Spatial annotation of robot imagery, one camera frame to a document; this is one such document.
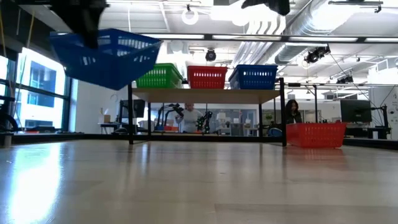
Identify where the large window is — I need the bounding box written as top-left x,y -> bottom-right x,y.
0,46 -> 72,133

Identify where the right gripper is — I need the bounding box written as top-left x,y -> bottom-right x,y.
241,0 -> 290,16

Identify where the green plastic basket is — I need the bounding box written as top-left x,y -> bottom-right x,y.
136,65 -> 184,89
136,63 -> 184,71

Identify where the black ceiling light cluster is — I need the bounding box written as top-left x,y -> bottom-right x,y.
303,45 -> 332,65

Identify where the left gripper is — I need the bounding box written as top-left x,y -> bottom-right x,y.
51,0 -> 108,50

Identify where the white ring lamp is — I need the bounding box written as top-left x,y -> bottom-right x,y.
182,8 -> 200,26

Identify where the person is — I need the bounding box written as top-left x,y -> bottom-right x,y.
284,99 -> 303,125
174,103 -> 205,134

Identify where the long ceiling light strip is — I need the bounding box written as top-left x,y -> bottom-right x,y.
139,30 -> 398,44

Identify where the blue plastic basket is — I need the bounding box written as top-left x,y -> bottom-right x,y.
228,67 -> 279,91
229,64 -> 279,70
49,28 -> 163,91

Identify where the black computer monitor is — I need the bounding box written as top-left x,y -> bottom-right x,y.
119,99 -> 146,119
340,99 -> 373,124

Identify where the red plastic basket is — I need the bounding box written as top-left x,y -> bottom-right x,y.
285,122 -> 348,149
187,67 -> 228,90
187,65 -> 229,70

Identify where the silver ventilation duct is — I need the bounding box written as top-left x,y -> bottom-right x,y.
236,0 -> 330,66

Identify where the wooden shelf with black frame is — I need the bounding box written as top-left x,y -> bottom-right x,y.
127,76 -> 287,147

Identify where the black aluminium rig frame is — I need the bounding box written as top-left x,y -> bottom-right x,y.
0,132 -> 398,151

